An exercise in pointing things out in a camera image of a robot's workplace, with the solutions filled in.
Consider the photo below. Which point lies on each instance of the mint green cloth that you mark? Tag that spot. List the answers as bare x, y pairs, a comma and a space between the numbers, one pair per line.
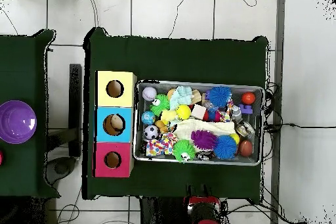
182, 96

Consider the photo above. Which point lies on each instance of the black and white soccer ball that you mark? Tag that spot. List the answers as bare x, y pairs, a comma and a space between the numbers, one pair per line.
151, 132

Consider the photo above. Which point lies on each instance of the yellow tennis ball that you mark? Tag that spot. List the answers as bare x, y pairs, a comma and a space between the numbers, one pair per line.
183, 112

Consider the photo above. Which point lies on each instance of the blue globe ball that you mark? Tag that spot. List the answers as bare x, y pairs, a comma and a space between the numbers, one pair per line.
148, 117

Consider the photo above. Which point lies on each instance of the wooden box with three holes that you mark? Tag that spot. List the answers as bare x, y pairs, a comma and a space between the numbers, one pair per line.
123, 100

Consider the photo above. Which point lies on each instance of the green spiky ball with eyes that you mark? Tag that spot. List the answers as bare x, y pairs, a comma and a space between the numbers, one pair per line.
161, 104

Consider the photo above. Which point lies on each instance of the blue spiky ball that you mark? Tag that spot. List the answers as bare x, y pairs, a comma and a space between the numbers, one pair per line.
225, 147
220, 96

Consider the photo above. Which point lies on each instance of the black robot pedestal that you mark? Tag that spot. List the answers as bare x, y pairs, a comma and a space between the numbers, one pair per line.
162, 213

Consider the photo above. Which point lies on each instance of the shallow mesh bin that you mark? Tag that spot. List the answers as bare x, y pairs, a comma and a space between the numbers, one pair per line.
254, 155

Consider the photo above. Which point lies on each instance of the purple spiky toy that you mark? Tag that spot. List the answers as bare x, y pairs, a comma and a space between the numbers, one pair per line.
203, 140

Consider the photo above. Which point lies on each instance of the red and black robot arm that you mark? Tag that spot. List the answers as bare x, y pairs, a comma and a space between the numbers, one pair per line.
206, 214

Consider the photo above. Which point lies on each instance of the colourful dotted cloth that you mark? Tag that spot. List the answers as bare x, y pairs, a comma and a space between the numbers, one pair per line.
160, 146

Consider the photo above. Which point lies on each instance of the dark green side-table cloth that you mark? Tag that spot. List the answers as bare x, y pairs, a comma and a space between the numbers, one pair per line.
21, 76

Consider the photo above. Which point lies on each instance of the green spiky ball white nub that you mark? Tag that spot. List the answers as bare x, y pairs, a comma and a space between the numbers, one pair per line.
182, 149

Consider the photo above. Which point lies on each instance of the dark green table cloth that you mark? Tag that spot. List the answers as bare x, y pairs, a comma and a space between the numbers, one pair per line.
183, 58

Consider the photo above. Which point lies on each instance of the black upright panel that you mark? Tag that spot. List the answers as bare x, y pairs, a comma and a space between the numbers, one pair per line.
75, 108

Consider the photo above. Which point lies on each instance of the cream muslin cloth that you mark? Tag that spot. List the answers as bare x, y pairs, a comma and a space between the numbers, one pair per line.
204, 126

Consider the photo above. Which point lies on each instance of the purple plastic bowl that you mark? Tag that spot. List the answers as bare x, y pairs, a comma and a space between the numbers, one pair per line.
15, 126

